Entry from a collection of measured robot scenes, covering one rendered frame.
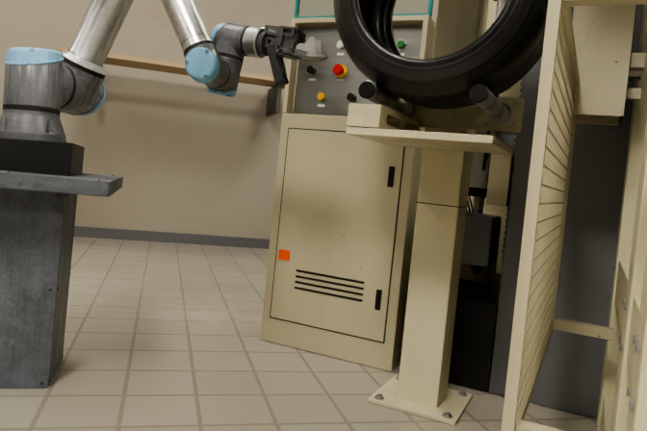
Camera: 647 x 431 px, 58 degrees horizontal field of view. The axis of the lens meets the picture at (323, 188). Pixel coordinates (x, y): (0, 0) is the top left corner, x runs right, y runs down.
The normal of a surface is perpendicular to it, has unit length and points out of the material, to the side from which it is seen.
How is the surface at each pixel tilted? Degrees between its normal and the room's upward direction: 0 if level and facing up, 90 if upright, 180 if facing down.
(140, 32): 90
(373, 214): 90
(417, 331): 90
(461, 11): 90
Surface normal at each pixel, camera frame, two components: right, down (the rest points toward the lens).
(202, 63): -0.15, 0.07
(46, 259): 0.26, 0.05
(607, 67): -0.43, -0.02
